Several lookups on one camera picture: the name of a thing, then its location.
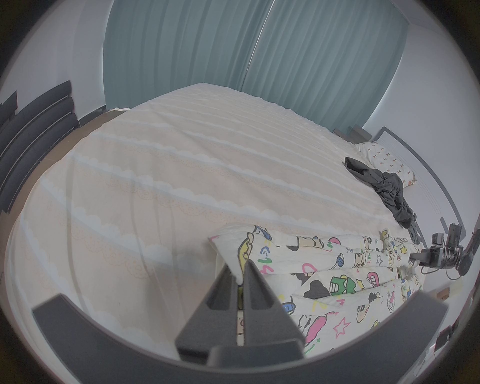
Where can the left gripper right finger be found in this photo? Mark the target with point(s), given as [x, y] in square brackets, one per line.
[270, 315]

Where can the white printed pyjama top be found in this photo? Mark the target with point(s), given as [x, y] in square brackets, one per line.
[337, 277]

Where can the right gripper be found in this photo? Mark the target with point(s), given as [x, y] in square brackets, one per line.
[431, 255]

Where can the black garment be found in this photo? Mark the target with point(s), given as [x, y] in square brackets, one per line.
[386, 187]

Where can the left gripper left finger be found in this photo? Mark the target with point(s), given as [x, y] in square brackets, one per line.
[206, 318]

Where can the grey bedside table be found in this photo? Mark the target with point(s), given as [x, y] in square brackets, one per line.
[352, 133]

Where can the bed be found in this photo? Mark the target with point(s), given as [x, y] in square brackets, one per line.
[168, 180]

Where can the blue-green curtain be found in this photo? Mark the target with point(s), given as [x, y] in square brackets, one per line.
[243, 56]

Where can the dark grey garment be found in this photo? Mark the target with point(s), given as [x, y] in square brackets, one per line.
[414, 232]

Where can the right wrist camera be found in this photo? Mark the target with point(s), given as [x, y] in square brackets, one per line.
[437, 238]

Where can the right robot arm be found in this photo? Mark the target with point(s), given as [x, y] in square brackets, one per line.
[463, 251]

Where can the white printed pillow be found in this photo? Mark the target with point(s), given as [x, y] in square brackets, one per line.
[390, 165]

